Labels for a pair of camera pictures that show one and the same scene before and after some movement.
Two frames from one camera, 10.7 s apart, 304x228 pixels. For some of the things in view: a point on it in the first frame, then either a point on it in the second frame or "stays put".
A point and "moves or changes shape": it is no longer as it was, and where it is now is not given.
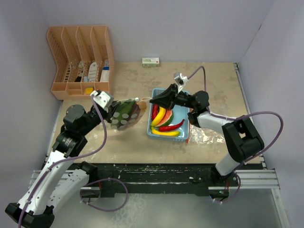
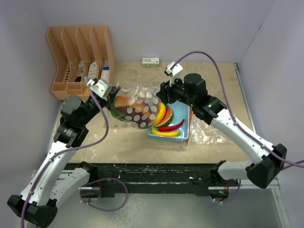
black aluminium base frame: (115, 179) stays put
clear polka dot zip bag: (128, 113) moves or changes shape
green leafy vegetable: (122, 113) moves or changes shape
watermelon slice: (167, 118) stays put
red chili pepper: (167, 128) stays put
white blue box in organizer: (105, 77) stays put
